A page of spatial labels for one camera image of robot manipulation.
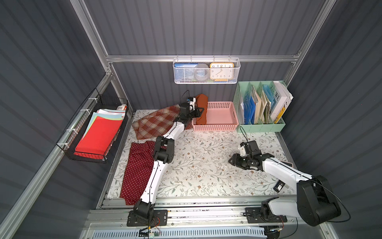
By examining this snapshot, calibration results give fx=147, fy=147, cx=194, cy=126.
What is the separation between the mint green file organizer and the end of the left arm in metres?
0.31

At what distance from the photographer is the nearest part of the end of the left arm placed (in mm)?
921

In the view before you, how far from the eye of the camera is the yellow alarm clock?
89 centimetres

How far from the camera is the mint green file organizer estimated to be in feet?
3.22

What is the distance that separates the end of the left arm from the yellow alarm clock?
23cm
